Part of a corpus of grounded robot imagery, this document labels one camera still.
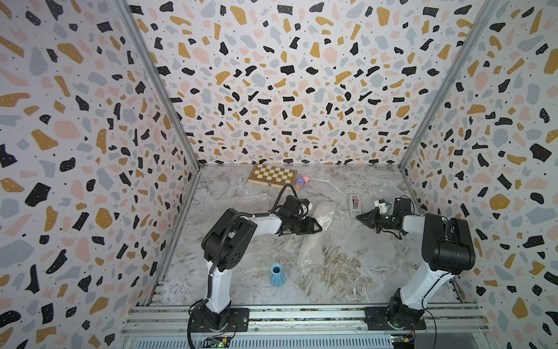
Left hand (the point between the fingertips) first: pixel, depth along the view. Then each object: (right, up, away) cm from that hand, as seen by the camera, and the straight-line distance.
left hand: (320, 229), depth 92 cm
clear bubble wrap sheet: (-5, -8, -7) cm, 12 cm away
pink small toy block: (-4, +21, +21) cm, 31 cm away
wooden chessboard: (-22, +23, +21) cm, 39 cm away
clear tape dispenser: (+17, +10, +9) cm, 22 cm away
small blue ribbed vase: (-17, -14, -17) cm, 28 cm away
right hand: (+18, +5, +3) cm, 19 cm away
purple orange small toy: (-8, +20, +18) cm, 28 cm away
